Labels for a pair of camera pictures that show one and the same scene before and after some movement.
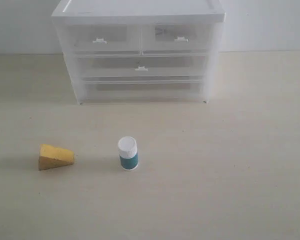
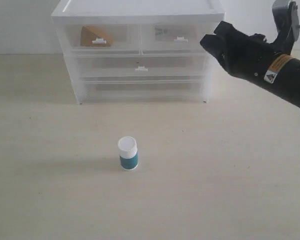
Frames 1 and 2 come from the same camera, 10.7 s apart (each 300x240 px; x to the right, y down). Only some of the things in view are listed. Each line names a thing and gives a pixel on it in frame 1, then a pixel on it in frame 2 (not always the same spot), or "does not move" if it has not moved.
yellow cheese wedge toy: [50, 157] → [91, 36]
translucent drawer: [102, 39] does not move
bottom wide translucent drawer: [143, 90] does not move
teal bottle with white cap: [127, 147] does not move
